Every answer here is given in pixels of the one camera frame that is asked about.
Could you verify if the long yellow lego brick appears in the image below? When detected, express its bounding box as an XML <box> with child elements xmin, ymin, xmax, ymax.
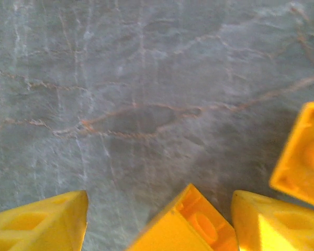
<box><xmin>268</xmin><ymin>101</ymin><xmax>314</xmax><ymax>210</ymax></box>
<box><xmin>125</xmin><ymin>182</ymin><xmax>239</xmax><ymax>251</ymax></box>

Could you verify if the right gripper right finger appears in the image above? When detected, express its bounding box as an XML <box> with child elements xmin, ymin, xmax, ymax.
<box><xmin>231</xmin><ymin>190</ymin><xmax>314</xmax><ymax>251</ymax></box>

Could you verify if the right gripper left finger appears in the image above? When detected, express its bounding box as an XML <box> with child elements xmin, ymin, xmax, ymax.
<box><xmin>0</xmin><ymin>190</ymin><xmax>89</xmax><ymax>251</ymax></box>

